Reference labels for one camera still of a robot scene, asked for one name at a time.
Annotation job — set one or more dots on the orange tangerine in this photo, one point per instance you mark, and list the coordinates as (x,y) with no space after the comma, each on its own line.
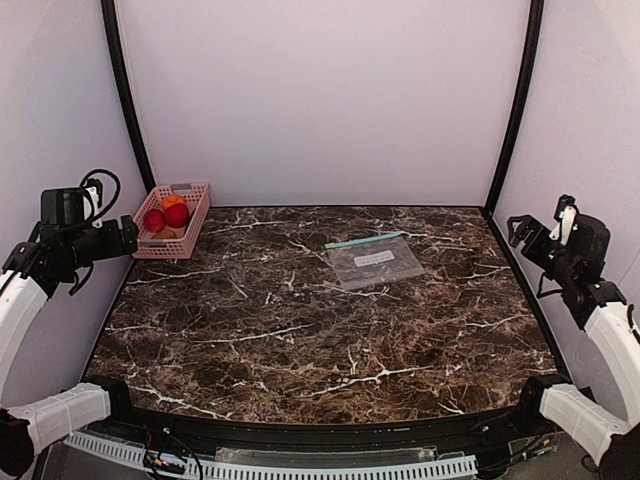
(171,200)

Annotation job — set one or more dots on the black front rail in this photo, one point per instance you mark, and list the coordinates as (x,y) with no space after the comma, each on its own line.
(469,433)

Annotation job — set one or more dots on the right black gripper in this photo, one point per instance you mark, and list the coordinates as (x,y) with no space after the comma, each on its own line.
(532,240)

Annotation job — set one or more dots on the pink plastic basket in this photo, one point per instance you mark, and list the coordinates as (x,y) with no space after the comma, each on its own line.
(198,202)

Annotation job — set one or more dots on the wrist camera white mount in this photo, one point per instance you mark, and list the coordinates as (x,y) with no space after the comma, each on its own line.
(580,234)
(78,206)

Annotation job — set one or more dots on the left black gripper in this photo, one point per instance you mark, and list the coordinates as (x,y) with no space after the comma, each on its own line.
(128,235)

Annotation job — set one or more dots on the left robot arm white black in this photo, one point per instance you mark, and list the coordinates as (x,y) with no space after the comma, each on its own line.
(53,255)

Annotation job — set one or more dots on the white slotted cable duct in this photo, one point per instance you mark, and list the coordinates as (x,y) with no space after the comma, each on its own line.
(232,463)

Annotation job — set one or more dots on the right black frame post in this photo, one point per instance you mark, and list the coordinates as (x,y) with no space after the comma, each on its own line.
(525,75)

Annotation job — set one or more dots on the black frame post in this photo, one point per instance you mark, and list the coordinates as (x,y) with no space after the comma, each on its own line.
(525,75)
(123,87)

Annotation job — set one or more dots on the clear zip top bag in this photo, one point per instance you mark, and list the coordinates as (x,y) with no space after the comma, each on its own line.
(362,263)

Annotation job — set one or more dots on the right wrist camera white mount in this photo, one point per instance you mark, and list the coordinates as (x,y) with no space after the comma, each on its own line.
(580,234)

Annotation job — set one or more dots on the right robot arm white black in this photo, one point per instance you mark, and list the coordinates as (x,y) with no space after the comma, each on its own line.
(602,312)

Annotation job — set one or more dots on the red apple left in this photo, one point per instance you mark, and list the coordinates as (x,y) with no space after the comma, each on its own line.
(154,220)

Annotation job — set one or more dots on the red apple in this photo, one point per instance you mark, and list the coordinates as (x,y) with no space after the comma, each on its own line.
(154,220)
(177,216)

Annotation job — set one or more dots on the red apple right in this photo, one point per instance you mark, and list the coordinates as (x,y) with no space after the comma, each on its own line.
(177,216)

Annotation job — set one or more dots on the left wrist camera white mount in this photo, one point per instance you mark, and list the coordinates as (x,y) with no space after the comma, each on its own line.
(78,206)

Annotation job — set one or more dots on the left black frame post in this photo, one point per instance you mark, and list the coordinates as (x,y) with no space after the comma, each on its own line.
(123,87)

